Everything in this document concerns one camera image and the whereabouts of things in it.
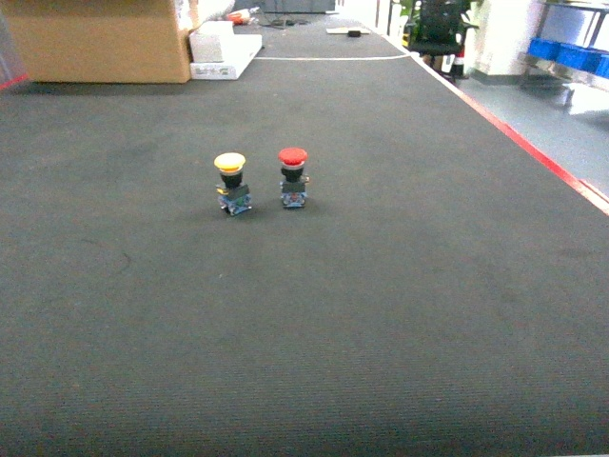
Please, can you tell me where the white foam block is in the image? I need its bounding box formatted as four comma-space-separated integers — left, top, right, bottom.
188, 21, 234, 63

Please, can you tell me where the yellow mushroom push button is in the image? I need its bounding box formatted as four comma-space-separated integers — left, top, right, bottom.
213, 152, 251, 216

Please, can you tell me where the red mushroom push button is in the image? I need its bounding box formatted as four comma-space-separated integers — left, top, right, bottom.
278, 147, 309, 209

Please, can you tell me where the flat white carton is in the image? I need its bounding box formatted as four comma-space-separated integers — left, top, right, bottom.
190, 34, 263, 81

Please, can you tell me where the large brown cardboard box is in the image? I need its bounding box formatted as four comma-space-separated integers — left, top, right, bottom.
1, 1, 190, 84

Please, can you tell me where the flat beige board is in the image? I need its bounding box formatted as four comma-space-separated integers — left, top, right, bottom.
325, 27, 371, 37

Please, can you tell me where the orange white tool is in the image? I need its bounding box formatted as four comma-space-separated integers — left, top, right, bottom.
226, 7, 260, 26

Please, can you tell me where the steel flow rack shelf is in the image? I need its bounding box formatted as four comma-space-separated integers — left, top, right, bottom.
518, 1, 608, 91

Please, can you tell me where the black office chair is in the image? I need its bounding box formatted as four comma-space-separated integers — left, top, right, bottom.
404, 0, 477, 56

